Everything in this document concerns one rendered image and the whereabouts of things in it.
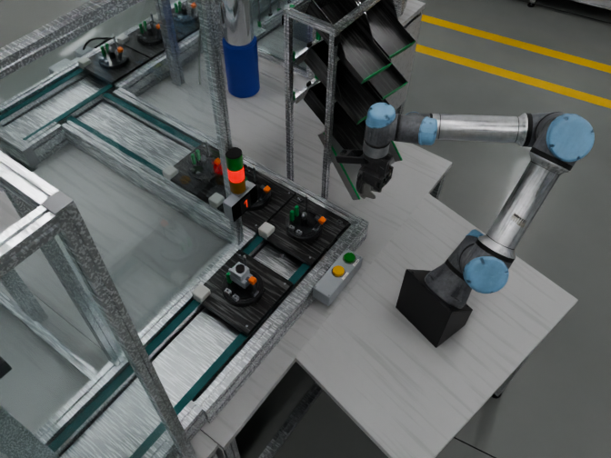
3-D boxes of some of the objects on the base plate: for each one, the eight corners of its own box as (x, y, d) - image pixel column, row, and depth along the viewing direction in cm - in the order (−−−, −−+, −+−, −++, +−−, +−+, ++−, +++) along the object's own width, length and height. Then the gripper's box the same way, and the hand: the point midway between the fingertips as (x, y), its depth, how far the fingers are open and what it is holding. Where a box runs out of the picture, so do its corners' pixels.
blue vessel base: (265, 86, 270) (264, 37, 249) (245, 102, 262) (241, 53, 241) (242, 74, 276) (237, 25, 255) (221, 90, 268) (215, 41, 247)
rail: (365, 238, 212) (368, 220, 203) (210, 423, 166) (205, 410, 158) (354, 231, 214) (356, 213, 205) (196, 413, 168) (191, 399, 160)
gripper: (382, 167, 155) (374, 215, 172) (398, 149, 160) (388, 198, 176) (356, 154, 158) (351, 203, 175) (373, 137, 163) (365, 186, 180)
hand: (363, 194), depth 176 cm, fingers closed
